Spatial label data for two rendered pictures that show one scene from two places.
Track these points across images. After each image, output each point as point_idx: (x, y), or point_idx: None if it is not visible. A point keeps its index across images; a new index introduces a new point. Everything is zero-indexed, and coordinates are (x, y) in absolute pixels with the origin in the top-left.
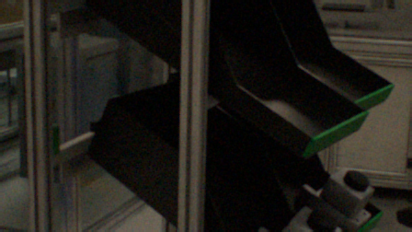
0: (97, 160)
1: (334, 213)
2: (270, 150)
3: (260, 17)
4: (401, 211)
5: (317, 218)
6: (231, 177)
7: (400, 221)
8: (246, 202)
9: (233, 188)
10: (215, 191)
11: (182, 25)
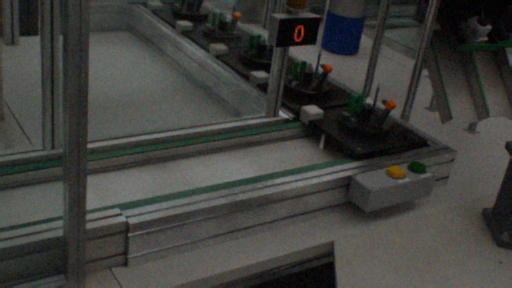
0: None
1: (505, 31)
2: (499, 6)
3: None
4: (501, 14)
5: (481, 18)
6: (466, 5)
7: (500, 18)
8: (468, 15)
9: (465, 9)
10: (456, 7)
11: None
